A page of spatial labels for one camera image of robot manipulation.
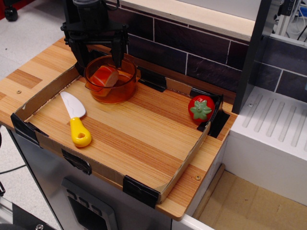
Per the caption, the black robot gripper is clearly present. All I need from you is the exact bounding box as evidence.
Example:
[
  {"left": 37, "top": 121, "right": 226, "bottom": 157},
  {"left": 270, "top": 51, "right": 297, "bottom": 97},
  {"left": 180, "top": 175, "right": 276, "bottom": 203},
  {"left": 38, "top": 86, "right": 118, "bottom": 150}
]
[{"left": 61, "top": 4, "right": 130, "bottom": 75}]

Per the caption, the salmon sushi toy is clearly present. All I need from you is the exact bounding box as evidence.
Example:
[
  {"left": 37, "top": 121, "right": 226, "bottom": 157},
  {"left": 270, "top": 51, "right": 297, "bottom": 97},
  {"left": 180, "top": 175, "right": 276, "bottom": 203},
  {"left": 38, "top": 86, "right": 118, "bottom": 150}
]
[{"left": 91, "top": 66, "right": 119, "bottom": 87}]

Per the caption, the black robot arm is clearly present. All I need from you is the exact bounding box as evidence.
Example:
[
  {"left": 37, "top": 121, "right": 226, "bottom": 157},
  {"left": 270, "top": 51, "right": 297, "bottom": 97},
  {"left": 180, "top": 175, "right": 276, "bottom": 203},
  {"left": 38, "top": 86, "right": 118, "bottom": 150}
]
[{"left": 61, "top": 0, "right": 130, "bottom": 75}]

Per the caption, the orange transparent plastic pot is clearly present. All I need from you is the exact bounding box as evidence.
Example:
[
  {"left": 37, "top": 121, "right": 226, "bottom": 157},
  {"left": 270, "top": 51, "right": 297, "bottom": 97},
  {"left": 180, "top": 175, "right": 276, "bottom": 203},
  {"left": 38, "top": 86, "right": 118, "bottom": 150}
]
[{"left": 84, "top": 55, "right": 137, "bottom": 104}]

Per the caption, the cardboard fence with black tape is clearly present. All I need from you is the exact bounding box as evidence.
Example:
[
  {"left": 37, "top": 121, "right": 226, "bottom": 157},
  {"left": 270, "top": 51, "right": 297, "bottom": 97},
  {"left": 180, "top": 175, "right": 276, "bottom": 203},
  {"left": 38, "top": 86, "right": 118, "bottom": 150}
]
[{"left": 11, "top": 55, "right": 233, "bottom": 217}]

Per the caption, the black caster wheel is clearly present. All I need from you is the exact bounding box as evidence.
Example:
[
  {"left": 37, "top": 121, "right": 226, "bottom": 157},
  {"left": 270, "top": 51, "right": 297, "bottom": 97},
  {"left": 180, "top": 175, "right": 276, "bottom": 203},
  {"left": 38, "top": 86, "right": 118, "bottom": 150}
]
[{"left": 4, "top": 6, "right": 18, "bottom": 22}]

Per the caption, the red toy tomato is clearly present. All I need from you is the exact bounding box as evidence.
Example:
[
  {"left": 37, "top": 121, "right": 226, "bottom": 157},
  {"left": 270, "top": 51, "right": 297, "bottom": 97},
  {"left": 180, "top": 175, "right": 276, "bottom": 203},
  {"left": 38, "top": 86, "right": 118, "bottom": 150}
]
[{"left": 188, "top": 95, "right": 215, "bottom": 122}]

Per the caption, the grey toy oven front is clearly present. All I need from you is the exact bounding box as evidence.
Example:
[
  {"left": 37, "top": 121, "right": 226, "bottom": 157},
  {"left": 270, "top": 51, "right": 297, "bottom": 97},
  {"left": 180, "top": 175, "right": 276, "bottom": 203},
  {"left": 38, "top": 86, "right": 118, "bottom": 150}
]
[{"left": 9, "top": 131, "right": 172, "bottom": 230}]

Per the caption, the white toy sink unit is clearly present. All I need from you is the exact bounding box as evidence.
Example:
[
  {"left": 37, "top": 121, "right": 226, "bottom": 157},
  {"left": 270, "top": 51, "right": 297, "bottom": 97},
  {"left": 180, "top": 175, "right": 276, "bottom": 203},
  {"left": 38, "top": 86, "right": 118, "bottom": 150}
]
[{"left": 223, "top": 87, "right": 307, "bottom": 204}]

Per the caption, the yellow handled toy knife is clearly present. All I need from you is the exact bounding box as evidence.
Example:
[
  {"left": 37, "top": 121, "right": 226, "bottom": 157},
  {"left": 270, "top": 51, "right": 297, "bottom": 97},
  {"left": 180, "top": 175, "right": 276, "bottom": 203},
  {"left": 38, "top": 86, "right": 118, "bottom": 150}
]
[{"left": 60, "top": 92, "right": 92, "bottom": 148}]

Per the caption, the black floor cable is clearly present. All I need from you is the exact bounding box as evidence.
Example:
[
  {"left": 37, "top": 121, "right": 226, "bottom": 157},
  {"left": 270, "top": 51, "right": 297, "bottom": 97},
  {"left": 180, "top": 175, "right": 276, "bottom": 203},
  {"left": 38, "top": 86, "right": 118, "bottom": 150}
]
[{"left": 0, "top": 164, "right": 26, "bottom": 174}]

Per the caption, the dark grey cabinet post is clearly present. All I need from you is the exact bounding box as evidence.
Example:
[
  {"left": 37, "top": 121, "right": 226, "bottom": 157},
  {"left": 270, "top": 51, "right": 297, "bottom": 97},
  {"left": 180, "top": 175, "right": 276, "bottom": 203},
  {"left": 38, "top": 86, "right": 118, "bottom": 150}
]
[{"left": 232, "top": 0, "right": 278, "bottom": 114}]

